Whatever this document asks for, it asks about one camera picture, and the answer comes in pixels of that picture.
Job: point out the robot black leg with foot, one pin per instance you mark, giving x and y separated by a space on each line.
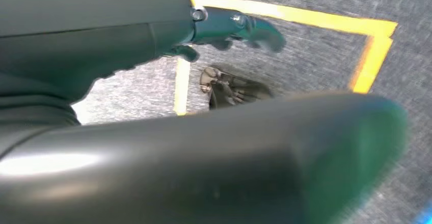
233 91

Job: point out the yellow floor tape square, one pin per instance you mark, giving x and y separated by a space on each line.
372 60

